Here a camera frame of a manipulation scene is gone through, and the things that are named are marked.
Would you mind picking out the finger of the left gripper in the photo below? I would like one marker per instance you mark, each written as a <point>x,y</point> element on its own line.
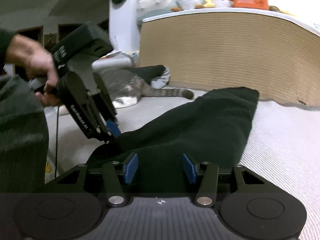
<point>112,127</point>

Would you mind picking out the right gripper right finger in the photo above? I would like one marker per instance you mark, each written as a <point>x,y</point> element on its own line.
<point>203,180</point>

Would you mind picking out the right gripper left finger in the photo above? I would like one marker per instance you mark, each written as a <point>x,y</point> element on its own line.
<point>117,177</point>

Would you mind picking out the black printed sweatshirt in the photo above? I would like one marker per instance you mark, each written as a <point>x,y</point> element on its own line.
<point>214,128</point>

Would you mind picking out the person's left hand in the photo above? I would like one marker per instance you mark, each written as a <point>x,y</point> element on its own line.
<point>36,61</point>

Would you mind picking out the grey tabby cat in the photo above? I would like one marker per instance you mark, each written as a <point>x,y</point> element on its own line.
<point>126,89</point>

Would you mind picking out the cluttered side desk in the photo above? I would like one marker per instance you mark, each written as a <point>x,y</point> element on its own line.
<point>116,59</point>

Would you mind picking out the black grey folded garment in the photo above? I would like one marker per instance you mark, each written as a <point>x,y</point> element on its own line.
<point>157,76</point>

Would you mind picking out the teal cloud-shaped pillow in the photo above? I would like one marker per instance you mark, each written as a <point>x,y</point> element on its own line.
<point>150,8</point>

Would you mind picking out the woven tan upright mattress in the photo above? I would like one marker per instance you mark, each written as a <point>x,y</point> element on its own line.
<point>274,53</point>

